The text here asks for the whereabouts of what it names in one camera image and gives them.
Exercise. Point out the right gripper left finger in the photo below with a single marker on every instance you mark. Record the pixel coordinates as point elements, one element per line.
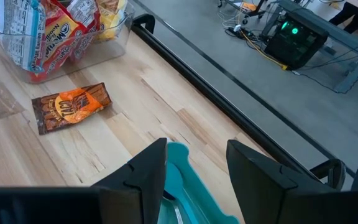
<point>73,205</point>

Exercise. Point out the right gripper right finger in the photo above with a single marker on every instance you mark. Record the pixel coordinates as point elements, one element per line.
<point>275,205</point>

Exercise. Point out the orange snack packet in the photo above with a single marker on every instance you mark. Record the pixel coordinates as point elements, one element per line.
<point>70,107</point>

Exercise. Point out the red yellow beef ramen packet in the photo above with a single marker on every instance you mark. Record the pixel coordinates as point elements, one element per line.
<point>61,40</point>

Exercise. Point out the blue white beef ramen packet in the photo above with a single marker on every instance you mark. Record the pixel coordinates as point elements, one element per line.
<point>17,34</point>

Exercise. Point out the clear plastic container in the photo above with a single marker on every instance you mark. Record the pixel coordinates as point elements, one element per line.
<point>104,49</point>

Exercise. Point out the black green-lit computer tower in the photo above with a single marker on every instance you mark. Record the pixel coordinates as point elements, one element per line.
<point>294,43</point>

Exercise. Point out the cart with casters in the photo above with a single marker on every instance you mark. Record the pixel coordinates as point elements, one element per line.
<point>247,7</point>

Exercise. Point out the person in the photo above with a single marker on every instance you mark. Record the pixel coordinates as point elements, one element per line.
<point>353,17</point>

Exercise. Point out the black arch bracket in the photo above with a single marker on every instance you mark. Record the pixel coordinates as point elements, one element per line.
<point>336,171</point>
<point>145,19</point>

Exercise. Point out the black aluminium table frame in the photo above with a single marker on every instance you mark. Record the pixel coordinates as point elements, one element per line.
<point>228,105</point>

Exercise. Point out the grey desk frame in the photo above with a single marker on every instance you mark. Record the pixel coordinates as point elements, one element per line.
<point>353,43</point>

